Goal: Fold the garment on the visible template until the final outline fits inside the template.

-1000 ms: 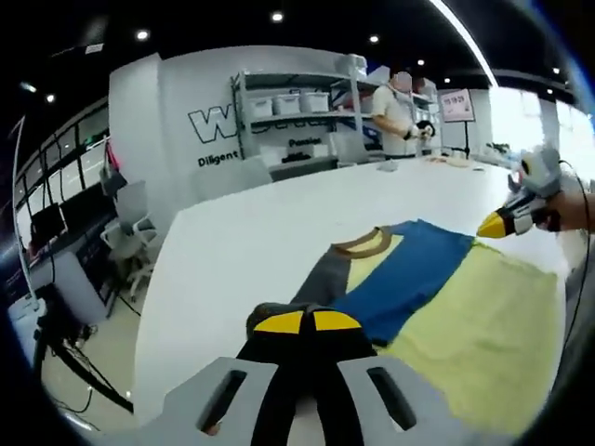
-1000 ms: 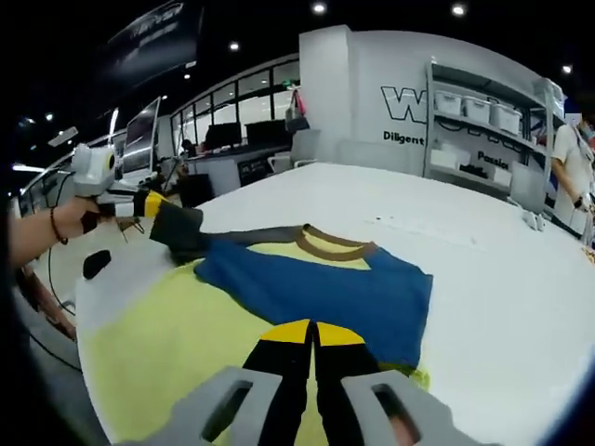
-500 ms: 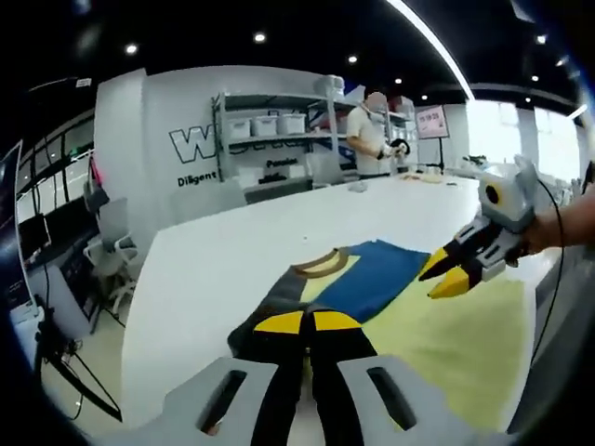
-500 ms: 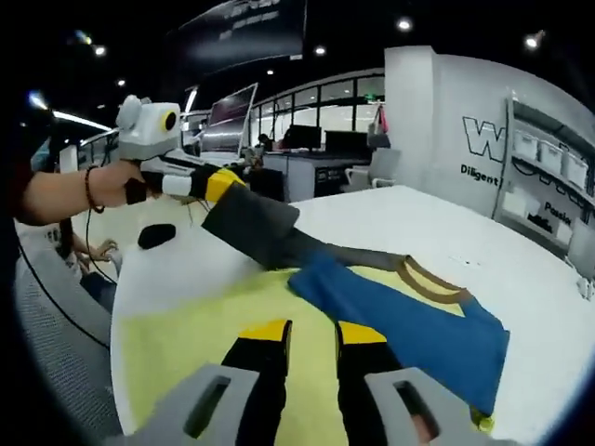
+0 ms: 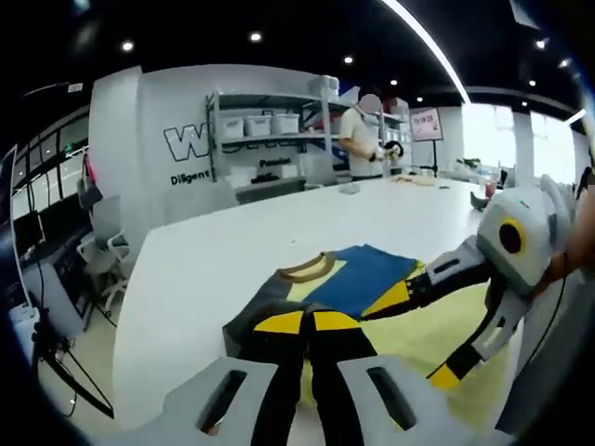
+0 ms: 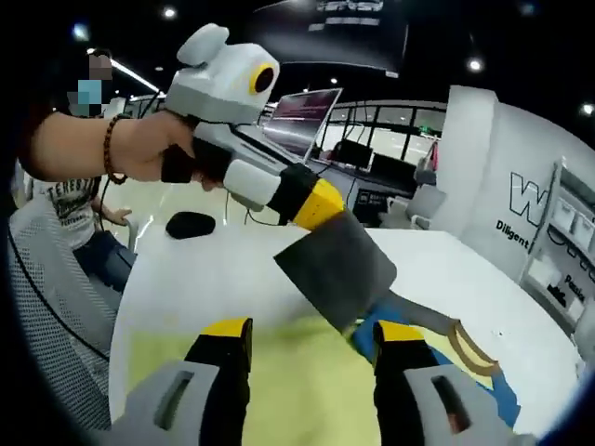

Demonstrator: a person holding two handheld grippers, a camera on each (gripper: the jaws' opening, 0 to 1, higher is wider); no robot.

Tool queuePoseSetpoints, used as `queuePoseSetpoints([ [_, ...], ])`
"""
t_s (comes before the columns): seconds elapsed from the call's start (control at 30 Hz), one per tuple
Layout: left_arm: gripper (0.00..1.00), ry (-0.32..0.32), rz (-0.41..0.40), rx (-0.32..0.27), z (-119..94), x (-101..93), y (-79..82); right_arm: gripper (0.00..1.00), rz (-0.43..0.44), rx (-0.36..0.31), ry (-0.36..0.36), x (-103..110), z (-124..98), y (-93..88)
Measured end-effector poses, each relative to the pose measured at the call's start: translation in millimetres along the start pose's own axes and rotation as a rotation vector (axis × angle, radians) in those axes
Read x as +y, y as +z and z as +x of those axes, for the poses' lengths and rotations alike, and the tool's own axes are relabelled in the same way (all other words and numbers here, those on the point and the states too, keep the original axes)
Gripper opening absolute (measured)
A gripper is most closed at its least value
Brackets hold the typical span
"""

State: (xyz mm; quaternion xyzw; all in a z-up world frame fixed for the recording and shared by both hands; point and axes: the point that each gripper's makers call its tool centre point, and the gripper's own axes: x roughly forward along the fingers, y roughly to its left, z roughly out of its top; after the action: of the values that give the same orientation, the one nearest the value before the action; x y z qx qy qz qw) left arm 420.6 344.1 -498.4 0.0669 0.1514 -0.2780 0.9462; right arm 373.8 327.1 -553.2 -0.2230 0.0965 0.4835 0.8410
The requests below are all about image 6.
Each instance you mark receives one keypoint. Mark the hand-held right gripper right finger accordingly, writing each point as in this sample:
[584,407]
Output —
[404,371]

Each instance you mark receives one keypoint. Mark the pink hanging bag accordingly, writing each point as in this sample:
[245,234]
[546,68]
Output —
[428,162]

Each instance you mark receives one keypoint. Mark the round ceiling spot lights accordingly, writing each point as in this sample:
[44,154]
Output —
[169,12]

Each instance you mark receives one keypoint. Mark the person's left hand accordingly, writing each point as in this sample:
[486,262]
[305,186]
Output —
[144,144]

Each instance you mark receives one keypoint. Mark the large display screen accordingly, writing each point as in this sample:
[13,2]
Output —
[302,123]

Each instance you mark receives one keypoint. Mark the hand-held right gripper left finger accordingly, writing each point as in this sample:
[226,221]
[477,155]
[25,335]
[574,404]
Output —
[218,381]

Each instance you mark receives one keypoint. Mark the grey mesh chair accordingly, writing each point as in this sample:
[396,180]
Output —
[42,297]

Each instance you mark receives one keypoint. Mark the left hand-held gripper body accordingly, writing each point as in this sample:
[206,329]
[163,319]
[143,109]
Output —
[218,88]

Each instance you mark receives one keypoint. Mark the black armrest pad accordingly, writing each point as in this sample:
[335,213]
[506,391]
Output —
[190,225]

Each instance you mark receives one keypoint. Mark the black computer monitor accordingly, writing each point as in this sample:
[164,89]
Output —
[353,153]
[394,171]

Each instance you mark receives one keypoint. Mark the black equipment case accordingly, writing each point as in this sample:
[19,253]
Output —
[371,200]

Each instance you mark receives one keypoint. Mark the white cardboard box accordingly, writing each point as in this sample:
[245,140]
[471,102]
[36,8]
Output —
[541,273]

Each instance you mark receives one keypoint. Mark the grey office chair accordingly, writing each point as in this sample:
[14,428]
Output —
[425,204]

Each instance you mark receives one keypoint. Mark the yellow blue black garment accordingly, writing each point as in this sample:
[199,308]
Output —
[334,269]

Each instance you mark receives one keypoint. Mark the group of white storage bins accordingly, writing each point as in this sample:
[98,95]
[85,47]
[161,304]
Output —
[576,218]

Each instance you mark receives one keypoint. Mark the black hanging ceiling banner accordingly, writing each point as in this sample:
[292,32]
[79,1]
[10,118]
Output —
[334,37]

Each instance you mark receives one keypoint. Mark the white storage shelf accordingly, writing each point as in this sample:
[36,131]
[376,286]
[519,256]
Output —
[558,186]

